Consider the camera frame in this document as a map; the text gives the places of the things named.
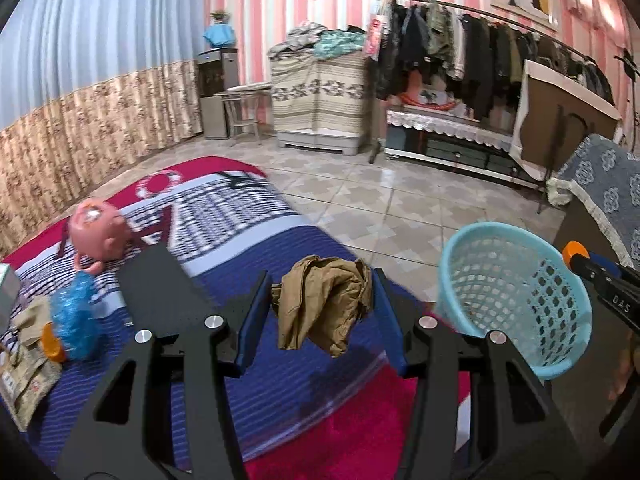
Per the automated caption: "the grey clothes pile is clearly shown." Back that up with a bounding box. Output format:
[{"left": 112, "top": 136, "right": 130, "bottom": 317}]
[{"left": 267, "top": 21, "right": 326, "bottom": 58}]

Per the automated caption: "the grey water dispenser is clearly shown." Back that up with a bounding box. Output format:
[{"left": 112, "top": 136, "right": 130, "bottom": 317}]
[{"left": 196, "top": 47, "right": 240, "bottom": 140}]

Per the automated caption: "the teal patterned cloth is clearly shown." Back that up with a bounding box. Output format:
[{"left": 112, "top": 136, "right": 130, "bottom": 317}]
[{"left": 312, "top": 30, "right": 366, "bottom": 58}]

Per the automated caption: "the row of hanging clothes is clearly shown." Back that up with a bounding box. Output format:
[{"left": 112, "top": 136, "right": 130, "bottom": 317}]
[{"left": 375, "top": 0, "right": 616, "bottom": 121}]

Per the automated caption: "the small glass side table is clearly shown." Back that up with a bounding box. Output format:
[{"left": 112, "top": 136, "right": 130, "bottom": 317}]
[{"left": 214, "top": 85, "right": 273, "bottom": 141}]

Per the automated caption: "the blue patterned cover cloth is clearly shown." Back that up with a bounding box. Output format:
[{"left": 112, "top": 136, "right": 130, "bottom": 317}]
[{"left": 546, "top": 133, "right": 640, "bottom": 271}]

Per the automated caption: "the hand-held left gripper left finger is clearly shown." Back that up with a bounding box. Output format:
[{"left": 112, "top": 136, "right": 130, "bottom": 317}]
[{"left": 55, "top": 270, "right": 273, "bottom": 480}]

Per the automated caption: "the beige cloth pouch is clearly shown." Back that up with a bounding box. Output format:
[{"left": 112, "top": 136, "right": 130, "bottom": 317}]
[{"left": 12, "top": 295, "right": 53, "bottom": 348}]

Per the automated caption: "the low dark cabinet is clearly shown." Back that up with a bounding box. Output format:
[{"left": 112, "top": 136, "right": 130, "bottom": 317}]
[{"left": 384, "top": 107, "right": 546, "bottom": 186}]

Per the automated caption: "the black flat case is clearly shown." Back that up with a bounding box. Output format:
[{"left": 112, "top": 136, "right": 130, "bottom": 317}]
[{"left": 119, "top": 244, "right": 213, "bottom": 333}]

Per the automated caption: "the metal clothes rack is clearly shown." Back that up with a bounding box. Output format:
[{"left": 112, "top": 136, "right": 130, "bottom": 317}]
[{"left": 370, "top": 0, "right": 626, "bottom": 163}]

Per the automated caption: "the blue bubble bag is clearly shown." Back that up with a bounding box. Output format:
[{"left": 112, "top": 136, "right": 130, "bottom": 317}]
[{"left": 50, "top": 270, "right": 101, "bottom": 361}]

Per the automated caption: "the turquoise plastic basket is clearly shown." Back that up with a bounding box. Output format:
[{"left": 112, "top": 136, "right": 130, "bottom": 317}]
[{"left": 436, "top": 222, "right": 593, "bottom": 381}]

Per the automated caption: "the white lace cloth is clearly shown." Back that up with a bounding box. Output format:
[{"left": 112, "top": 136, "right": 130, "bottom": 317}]
[{"left": 386, "top": 108, "right": 521, "bottom": 151}]

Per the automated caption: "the patterned cloth covered cabinet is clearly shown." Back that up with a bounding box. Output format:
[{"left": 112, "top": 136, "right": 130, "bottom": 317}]
[{"left": 269, "top": 52, "right": 371, "bottom": 157}]

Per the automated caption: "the brown board white frame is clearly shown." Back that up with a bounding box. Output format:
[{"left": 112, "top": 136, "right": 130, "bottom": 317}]
[{"left": 510, "top": 59, "right": 623, "bottom": 183}]

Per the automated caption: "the orange red toy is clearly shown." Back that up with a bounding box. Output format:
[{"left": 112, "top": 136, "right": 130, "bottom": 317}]
[{"left": 400, "top": 85, "right": 461, "bottom": 111}]

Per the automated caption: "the blue and floral curtain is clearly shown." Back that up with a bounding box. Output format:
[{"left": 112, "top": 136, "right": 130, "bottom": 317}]
[{"left": 0, "top": 0, "right": 208, "bottom": 256}]

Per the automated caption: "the teal tissue box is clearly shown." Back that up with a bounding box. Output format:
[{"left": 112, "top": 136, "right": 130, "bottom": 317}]
[{"left": 0, "top": 262, "right": 22, "bottom": 333}]

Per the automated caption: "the pink piggy bank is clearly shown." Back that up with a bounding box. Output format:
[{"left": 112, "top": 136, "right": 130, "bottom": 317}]
[{"left": 67, "top": 197, "right": 133, "bottom": 275}]

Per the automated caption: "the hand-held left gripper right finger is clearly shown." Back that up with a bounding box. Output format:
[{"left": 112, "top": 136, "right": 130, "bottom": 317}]
[{"left": 372, "top": 267, "right": 588, "bottom": 480}]

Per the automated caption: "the pink hanging bag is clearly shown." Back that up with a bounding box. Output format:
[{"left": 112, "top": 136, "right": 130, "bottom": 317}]
[{"left": 364, "top": 2, "right": 391, "bottom": 56}]

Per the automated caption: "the person's right hand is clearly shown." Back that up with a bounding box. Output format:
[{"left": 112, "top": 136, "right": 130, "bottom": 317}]
[{"left": 607, "top": 344, "right": 638, "bottom": 406}]

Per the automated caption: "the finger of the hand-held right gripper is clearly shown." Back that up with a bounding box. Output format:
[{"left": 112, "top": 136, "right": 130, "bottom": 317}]
[
  {"left": 571, "top": 256, "right": 610, "bottom": 287},
  {"left": 590, "top": 254, "right": 627, "bottom": 278}
]

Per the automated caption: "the blue covered water bottle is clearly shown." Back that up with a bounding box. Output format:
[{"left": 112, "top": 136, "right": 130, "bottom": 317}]
[{"left": 202, "top": 22, "right": 237, "bottom": 50}]

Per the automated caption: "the brown paper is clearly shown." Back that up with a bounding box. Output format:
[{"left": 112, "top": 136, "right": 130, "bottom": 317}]
[{"left": 270, "top": 255, "right": 375, "bottom": 358}]

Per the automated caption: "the printed paper wrapper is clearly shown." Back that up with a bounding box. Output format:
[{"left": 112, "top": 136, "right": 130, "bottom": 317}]
[{"left": 0, "top": 345, "right": 63, "bottom": 431}]

